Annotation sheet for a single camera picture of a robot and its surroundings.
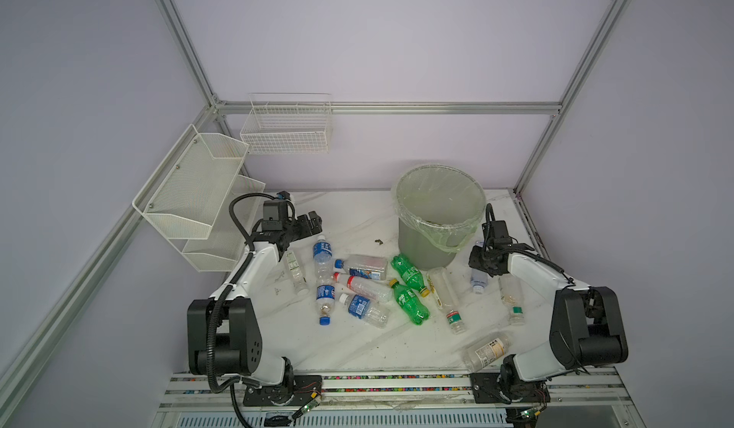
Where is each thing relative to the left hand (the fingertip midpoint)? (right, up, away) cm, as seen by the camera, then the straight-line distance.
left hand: (307, 226), depth 89 cm
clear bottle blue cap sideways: (+18, -14, +7) cm, 24 cm away
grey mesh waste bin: (+37, -9, 0) cm, 38 cm away
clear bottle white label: (-3, -19, +2) cm, 19 cm away
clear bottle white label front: (+51, -33, -15) cm, 63 cm away
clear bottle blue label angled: (+19, -24, -7) cm, 32 cm away
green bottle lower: (+31, -22, -5) cm, 38 cm away
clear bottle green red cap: (+45, -23, +1) cm, 50 cm away
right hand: (+54, -11, +4) cm, 55 cm away
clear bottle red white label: (+22, -20, -2) cm, 30 cm away
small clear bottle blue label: (+53, -17, -3) cm, 56 cm away
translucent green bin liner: (+44, +8, +3) cm, 45 cm away
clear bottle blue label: (+4, -9, +6) cm, 12 cm away
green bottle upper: (+33, -16, +1) cm, 36 cm away
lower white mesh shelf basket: (-20, -6, -15) cm, 25 cm away
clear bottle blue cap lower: (+6, -23, -2) cm, 23 cm away
